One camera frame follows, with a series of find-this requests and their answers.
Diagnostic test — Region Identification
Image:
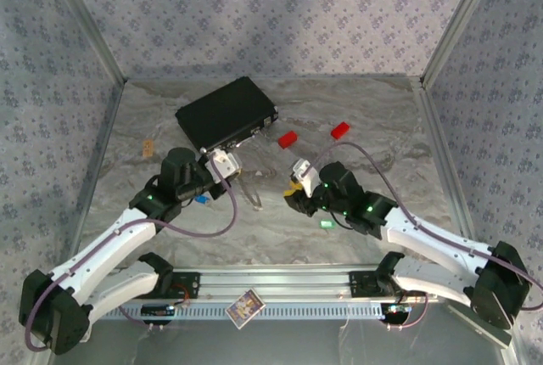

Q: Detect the red toy brick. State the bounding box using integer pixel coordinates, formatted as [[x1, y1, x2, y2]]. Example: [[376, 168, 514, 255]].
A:
[[330, 121, 352, 141], [277, 130, 299, 149]]

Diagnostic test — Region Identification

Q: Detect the black hard case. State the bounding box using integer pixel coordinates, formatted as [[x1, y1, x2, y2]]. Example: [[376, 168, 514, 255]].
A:
[[175, 76, 280, 158]]

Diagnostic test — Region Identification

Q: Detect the playing card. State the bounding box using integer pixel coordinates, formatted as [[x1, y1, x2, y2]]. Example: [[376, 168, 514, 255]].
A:
[[225, 289, 267, 331]]

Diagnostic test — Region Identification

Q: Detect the small black electronics board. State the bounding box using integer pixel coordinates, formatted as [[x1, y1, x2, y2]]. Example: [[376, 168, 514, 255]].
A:
[[141, 303, 176, 317]]

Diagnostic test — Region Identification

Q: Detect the loose grey metal bar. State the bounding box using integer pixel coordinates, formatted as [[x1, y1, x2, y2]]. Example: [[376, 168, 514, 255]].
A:
[[456, 308, 513, 348]]

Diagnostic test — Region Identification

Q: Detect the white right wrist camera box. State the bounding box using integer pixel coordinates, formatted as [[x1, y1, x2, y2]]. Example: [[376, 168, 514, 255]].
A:
[[288, 157, 320, 199]]

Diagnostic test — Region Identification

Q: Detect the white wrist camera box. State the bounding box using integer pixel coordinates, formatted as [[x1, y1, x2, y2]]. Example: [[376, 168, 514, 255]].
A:
[[288, 157, 320, 199], [210, 148, 244, 180]]

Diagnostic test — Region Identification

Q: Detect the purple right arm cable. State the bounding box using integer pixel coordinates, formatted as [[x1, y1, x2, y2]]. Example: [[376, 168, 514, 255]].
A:
[[301, 142, 543, 313]]

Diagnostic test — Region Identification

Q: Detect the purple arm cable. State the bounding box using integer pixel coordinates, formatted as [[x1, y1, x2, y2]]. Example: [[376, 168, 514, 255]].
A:
[[301, 142, 543, 313], [24, 160, 239, 353]]

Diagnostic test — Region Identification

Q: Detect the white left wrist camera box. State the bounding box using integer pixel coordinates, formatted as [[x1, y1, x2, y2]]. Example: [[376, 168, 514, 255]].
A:
[[210, 148, 244, 180]]

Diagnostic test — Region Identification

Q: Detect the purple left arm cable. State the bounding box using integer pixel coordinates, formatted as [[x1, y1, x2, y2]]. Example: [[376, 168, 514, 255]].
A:
[[24, 160, 239, 353]]

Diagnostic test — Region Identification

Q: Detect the aluminium table edge rail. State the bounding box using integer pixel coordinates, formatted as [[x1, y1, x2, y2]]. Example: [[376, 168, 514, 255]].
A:
[[63, 82, 128, 268], [411, 80, 479, 258]]

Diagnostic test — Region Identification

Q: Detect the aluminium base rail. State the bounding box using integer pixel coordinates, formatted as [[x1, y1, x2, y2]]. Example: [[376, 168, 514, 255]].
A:
[[169, 266, 442, 303]]

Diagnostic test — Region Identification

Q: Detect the slotted grey cable tray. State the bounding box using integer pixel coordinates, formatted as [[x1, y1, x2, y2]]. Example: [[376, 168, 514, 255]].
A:
[[101, 301, 385, 322]]

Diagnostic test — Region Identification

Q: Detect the aluminium frame post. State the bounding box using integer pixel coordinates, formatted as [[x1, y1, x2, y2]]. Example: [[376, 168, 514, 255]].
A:
[[419, 0, 506, 89], [41, 0, 129, 85]]

